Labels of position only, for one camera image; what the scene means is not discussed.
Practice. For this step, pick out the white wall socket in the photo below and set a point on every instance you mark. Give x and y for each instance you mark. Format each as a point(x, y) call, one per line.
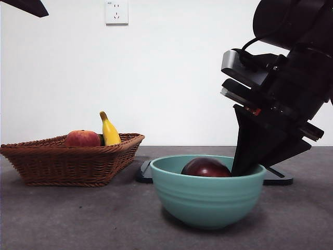
point(117, 13)

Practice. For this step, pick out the dark red plum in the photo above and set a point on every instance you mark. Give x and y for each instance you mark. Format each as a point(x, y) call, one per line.
point(205, 169)

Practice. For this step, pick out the teal ceramic bowl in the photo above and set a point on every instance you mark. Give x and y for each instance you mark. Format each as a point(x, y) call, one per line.
point(208, 198)

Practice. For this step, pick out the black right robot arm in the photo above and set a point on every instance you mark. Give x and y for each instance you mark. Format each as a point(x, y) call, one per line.
point(286, 20)

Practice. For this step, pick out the green avocado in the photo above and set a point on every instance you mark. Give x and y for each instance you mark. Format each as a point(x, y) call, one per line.
point(101, 140)

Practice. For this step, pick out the red yellow apple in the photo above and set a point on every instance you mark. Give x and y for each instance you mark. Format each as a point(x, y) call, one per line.
point(82, 139)

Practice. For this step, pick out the brown wicker basket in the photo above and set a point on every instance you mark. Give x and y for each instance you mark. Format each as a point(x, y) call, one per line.
point(65, 166)

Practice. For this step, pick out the yellow banana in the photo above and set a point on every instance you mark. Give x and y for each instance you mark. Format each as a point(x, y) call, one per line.
point(110, 132)

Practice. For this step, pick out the dark rectangular tray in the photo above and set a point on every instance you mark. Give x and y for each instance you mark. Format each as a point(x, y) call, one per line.
point(144, 173)

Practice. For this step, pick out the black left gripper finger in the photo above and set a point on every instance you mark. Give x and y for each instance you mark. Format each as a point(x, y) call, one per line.
point(33, 5)
point(18, 7)

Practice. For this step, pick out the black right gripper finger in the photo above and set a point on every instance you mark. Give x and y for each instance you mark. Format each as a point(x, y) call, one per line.
point(294, 148)
point(249, 145)

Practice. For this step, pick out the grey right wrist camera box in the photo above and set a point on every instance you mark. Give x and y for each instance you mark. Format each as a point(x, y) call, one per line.
point(234, 62)

